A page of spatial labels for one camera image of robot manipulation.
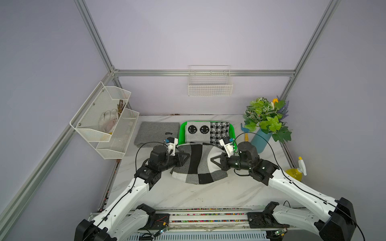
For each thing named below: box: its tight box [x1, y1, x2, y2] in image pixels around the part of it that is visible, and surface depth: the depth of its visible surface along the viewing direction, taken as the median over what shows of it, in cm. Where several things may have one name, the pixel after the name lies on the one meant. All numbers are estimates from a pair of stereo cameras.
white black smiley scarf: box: [184, 121, 231, 148], surface depth 103 cm
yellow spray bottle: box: [284, 156, 308, 182], surface depth 77 cm
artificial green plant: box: [243, 97, 293, 143], surface depth 79 cm
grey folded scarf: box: [134, 121, 181, 148], surface depth 109 cm
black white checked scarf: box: [170, 142, 228, 185], surface depth 77 cm
